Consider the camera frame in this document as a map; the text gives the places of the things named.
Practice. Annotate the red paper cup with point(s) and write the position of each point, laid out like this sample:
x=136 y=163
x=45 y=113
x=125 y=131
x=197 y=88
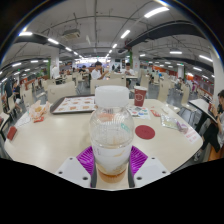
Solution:
x=140 y=96

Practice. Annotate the beige dining chairs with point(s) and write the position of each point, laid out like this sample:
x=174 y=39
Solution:
x=61 y=91

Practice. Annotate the white dark-edged side table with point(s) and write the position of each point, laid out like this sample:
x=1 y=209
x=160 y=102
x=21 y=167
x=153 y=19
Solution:
x=203 y=106

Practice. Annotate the person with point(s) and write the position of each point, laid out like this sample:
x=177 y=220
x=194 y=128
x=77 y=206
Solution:
x=216 y=126
x=128 y=71
x=96 y=72

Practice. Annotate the ceiling air conditioning unit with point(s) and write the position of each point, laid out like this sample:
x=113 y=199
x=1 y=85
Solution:
x=71 y=33

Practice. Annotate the clear white-capped drink bottle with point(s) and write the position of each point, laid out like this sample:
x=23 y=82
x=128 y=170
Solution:
x=111 y=133

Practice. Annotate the clear plastic packet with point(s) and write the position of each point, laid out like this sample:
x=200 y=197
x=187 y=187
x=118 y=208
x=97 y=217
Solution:
x=170 y=122

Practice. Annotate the pink paper slip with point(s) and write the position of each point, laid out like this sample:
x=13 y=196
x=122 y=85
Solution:
x=191 y=135

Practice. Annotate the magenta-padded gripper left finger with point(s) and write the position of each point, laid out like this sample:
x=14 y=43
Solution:
x=71 y=170

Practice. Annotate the small red box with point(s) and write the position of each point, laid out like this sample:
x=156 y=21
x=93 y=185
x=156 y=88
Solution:
x=11 y=133

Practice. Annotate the ceiling strip lights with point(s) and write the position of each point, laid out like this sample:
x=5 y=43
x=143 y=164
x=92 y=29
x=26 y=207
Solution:
x=156 y=12

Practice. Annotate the flat round red coaster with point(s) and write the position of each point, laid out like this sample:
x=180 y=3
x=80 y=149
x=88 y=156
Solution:
x=145 y=132

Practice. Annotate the crumpled food wrapper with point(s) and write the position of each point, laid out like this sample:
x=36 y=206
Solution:
x=38 y=111

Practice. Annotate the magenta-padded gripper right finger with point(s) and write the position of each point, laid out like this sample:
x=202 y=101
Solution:
x=151 y=170

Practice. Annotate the dark food tray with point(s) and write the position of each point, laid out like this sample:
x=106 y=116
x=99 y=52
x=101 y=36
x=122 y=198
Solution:
x=71 y=104

